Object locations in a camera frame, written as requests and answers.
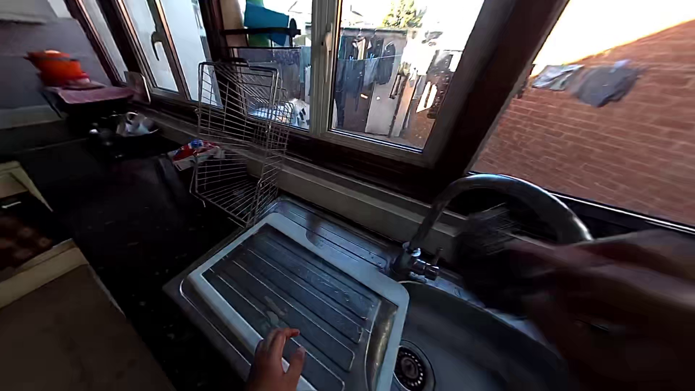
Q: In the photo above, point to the person's right hand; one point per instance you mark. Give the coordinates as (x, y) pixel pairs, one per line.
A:
(624, 304)

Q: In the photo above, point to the person's right fingers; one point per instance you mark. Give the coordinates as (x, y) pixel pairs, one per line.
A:
(548, 259)

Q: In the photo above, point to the round metal sink strainer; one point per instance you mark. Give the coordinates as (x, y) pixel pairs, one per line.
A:
(411, 368)

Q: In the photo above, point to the red blue white packet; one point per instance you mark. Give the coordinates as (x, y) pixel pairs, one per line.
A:
(196, 152)

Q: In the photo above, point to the cardboard box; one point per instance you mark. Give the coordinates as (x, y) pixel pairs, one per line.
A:
(43, 315)

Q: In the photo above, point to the green tree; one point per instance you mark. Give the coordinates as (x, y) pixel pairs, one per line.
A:
(402, 15)

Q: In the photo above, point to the blue cloth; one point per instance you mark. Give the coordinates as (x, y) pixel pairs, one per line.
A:
(266, 20)

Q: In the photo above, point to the laundry on clothesline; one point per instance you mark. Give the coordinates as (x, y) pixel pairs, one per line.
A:
(369, 62)

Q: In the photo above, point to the person's left thumb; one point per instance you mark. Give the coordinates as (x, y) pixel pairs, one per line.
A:
(296, 364)

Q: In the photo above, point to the chrome faucet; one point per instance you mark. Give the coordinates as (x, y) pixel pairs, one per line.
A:
(502, 183)

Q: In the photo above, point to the pink cloth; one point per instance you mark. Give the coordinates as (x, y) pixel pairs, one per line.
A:
(81, 93)

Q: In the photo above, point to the person's left hand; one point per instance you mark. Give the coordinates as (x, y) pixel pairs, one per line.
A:
(269, 366)

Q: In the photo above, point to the stainless steel sink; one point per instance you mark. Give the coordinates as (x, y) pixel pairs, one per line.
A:
(456, 342)

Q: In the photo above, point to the light grey garment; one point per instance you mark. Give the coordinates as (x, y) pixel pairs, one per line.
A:
(555, 77)

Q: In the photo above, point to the person's left index finger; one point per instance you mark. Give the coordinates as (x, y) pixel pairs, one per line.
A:
(280, 342)

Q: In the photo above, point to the black stove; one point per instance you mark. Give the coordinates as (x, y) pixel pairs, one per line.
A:
(81, 110)

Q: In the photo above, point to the person's left fingers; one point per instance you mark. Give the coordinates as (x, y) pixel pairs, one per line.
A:
(262, 347)

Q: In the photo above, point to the brick building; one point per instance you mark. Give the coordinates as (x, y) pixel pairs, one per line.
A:
(602, 144)

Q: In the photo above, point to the orange red pot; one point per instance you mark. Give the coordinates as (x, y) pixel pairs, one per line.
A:
(57, 69)

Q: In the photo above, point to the dark plate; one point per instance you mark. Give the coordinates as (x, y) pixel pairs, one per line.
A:
(145, 135)

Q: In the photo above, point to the dark scrubber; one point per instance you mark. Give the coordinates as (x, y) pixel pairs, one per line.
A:
(486, 255)

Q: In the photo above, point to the window with dark frame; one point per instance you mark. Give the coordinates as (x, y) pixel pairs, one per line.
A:
(324, 81)

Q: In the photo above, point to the glass shelf with pale frame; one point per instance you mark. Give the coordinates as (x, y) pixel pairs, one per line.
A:
(326, 266)

